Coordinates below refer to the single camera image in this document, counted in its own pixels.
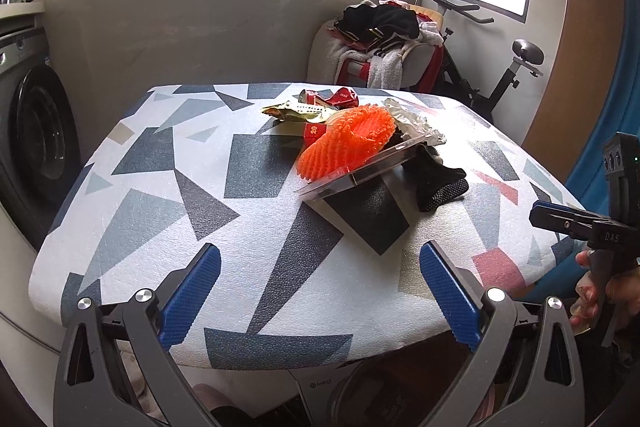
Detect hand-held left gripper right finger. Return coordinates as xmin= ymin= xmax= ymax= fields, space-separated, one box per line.
xmin=419 ymin=241 xmax=586 ymax=427

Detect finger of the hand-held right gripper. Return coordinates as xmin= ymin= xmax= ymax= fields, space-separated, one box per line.
xmin=529 ymin=201 xmax=601 ymax=249

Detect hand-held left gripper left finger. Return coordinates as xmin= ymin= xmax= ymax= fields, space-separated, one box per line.
xmin=54 ymin=243 xmax=222 ymax=427

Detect black sock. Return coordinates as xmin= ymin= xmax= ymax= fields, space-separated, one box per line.
xmin=395 ymin=142 xmax=470 ymax=212

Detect clear plastic tray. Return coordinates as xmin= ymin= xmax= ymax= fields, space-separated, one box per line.
xmin=295 ymin=132 xmax=441 ymax=200

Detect silver foil wrapper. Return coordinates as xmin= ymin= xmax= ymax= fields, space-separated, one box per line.
xmin=382 ymin=98 xmax=446 ymax=148

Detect orange foam fruit net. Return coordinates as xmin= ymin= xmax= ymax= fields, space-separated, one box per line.
xmin=297 ymin=104 xmax=396 ymax=182

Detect red printed packet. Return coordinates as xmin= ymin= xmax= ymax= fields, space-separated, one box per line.
xmin=302 ymin=119 xmax=332 ymax=146

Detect gold foil wrapper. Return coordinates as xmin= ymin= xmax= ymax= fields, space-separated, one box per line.
xmin=260 ymin=101 xmax=338 ymax=124

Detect crushed red can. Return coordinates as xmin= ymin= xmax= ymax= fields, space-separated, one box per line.
xmin=300 ymin=88 xmax=361 ymax=110

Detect person's right hand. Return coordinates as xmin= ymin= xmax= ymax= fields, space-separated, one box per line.
xmin=569 ymin=251 xmax=640 ymax=338

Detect blue fabric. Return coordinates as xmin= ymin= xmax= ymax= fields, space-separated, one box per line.
xmin=565 ymin=4 xmax=640 ymax=210

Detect geometric patterned table cover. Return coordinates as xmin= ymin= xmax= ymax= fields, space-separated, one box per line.
xmin=27 ymin=82 xmax=586 ymax=370

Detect pink item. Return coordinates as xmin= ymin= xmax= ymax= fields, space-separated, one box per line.
xmin=192 ymin=383 xmax=227 ymax=414

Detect dark round appliance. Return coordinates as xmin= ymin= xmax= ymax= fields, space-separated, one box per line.
xmin=332 ymin=354 xmax=481 ymax=427

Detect brown wooden panel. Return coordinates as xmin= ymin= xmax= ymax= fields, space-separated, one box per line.
xmin=520 ymin=0 xmax=627 ymax=168

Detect black exercise bike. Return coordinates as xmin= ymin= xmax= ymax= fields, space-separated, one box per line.
xmin=407 ymin=0 xmax=546 ymax=128

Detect beige chair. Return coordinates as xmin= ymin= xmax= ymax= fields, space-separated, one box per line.
xmin=307 ymin=19 xmax=446 ymax=95

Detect grey washing machine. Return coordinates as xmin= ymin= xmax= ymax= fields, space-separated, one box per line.
xmin=0 ymin=14 xmax=83 ymax=253

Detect white towel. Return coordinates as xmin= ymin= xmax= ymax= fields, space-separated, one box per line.
xmin=327 ymin=43 xmax=407 ymax=88

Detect red fabric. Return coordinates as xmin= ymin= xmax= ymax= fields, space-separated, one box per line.
xmin=336 ymin=56 xmax=373 ymax=84

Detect black clothes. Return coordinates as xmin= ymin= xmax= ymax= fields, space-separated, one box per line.
xmin=334 ymin=1 xmax=422 ymax=45

